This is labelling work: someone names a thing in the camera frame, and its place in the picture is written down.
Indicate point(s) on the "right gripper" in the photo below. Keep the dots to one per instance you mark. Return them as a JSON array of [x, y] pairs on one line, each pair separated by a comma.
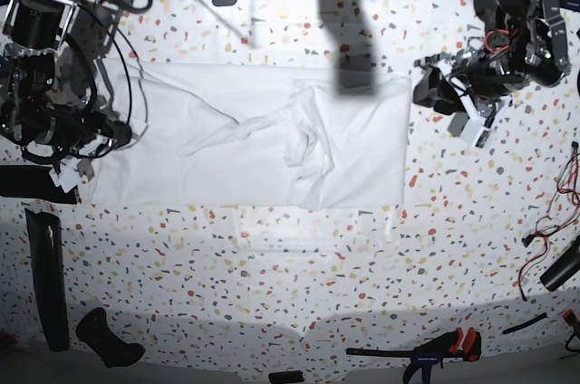
[[83, 133]]

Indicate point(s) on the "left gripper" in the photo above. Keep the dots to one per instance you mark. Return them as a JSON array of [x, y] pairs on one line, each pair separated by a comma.
[[471, 82]]

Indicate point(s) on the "white T-shirt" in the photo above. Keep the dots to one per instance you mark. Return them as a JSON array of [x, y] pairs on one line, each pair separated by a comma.
[[216, 135]]

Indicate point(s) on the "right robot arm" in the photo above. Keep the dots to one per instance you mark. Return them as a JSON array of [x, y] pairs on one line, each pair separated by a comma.
[[37, 30]]

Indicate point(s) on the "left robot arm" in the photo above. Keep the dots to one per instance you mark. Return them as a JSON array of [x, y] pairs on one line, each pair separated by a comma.
[[524, 42]]

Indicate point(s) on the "black tape strip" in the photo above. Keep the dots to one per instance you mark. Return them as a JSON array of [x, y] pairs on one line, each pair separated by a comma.
[[33, 182]]

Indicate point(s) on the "black cylindrical tube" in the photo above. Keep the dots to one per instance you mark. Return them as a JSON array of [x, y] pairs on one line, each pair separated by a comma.
[[45, 239]]

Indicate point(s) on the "black cylinder right edge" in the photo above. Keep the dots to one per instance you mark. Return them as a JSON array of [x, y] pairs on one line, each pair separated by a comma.
[[563, 268]]

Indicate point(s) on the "black orange bar clamp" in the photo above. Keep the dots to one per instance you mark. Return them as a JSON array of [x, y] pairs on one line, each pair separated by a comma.
[[450, 345]]

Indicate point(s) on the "small orange clip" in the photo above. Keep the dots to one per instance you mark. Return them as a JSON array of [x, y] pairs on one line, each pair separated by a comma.
[[569, 317]]

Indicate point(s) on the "small black rectangular device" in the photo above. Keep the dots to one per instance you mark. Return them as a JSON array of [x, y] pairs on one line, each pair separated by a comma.
[[286, 377]]

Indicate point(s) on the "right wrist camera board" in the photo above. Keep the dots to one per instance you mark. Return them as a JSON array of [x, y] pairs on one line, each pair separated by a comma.
[[67, 178]]

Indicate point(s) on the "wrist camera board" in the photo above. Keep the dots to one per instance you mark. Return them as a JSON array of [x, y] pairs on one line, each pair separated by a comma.
[[475, 134], [67, 178]]

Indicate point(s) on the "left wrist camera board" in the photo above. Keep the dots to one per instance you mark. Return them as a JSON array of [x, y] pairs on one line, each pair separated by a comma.
[[475, 134]]

